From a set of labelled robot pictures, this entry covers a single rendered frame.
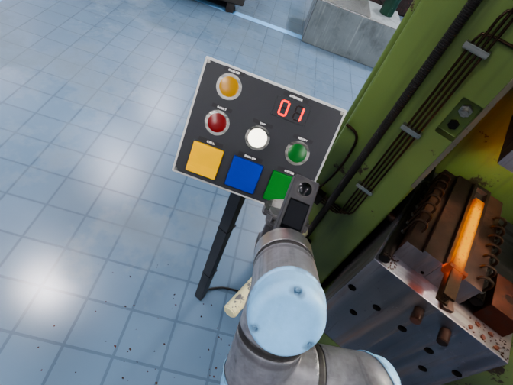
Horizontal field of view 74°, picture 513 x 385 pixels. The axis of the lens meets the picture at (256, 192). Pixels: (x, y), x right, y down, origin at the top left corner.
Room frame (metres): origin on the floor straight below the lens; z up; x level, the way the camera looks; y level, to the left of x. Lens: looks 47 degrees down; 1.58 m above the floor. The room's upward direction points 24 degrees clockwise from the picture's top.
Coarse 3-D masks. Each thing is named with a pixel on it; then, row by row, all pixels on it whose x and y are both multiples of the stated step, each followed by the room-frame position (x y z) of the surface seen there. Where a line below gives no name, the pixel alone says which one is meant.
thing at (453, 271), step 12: (480, 204) 0.87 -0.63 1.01; (468, 216) 0.80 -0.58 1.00; (480, 216) 0.81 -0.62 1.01; (468, 228) 0.74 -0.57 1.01; (468, 240) 0.69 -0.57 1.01; (456, 252) 0.63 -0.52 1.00; (468, 252) 0.65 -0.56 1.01; (456, 264) 0.59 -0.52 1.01; (444, 276) 0.56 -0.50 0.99; (456, 276) 0.55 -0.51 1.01; (444, 288) 0.50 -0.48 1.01; (456, 288) 0.52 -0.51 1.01; (444, 300) 0.48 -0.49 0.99
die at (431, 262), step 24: (432, 192) 0.87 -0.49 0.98; (456, 192) 0.90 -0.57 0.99; (456, 216) 0.79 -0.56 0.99; (408, 240) 0.63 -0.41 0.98; (432, 240) 0.66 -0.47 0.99; (456, 240) 0.68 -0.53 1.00; (480, 240) 0.73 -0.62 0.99; (408, 264) 0.61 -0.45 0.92; (432, 264) 0.60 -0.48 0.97; (480, 264) 0.64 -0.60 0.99; (480, 288) 0.57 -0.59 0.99
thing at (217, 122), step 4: (212, 116) 0.62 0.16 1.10; (216, 116) 0.62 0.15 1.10; (220, 116) 0.62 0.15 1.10; (208, 120) 0.61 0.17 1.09; (212, 120) 0.62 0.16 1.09; (216, 120) 0.62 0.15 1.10; (220, 120) 0.62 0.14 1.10; (224, 120) 0.62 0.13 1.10; (208, 124) 0.61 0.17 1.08; (212, 124) 0.61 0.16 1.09; (216, 124) 0.61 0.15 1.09; (220, 124) 0.62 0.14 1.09; (224, 124) 0.62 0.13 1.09; (212, 128) 0.61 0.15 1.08; (216, 128) 0.61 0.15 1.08; (220, 128) 0.61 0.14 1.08; (224, 128) 0.61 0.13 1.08
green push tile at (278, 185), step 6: (276, 174) 0.59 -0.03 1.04; (282, 174) 0.60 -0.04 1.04; (270, 180) 0.58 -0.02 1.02; (276, 180) 0.59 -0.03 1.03; (282, 180) 0.59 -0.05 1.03; (288, 180) 0.59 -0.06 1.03; (270, 186) 0.58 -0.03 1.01; (276, 186) 0.58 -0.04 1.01; (282, 186) 0.58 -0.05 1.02; (288, 186) 0.59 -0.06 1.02; (264, 192) 0.57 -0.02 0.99; (270, 192) 0.57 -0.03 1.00; (276, 192) 0.57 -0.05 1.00; (282, 192) 0.58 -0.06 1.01; (264, 198) 0.56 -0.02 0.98; (270, 198) 0.56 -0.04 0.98; (276, 198) 0.57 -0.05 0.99; (282, 198) 0.57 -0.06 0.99
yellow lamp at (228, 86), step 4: (228, 76) 0.67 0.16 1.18; (224, 80) 0.66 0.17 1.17; (228, 80) 0.66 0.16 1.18; (232, 80) 0.67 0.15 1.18; (236, 80) 0.67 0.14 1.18; (220, 84) 0.66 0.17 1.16; (224, 84) 0.66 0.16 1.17; (228, 84) 0.66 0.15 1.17; (232, 84) 0.66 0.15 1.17; (236, 84) 0.66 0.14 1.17; (220, 88) 0.65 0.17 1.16; (224, 88) 0.65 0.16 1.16; (228, 88) 0.66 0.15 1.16; (232, 88) 0.66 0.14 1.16; (236, 88) 0.66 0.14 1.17; (224, 92) 0.65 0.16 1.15; (228, 92) 0.65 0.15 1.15; (232, 92) 0.65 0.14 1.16; (236, 92) 0.66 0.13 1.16; (228, 96) 0.65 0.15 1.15
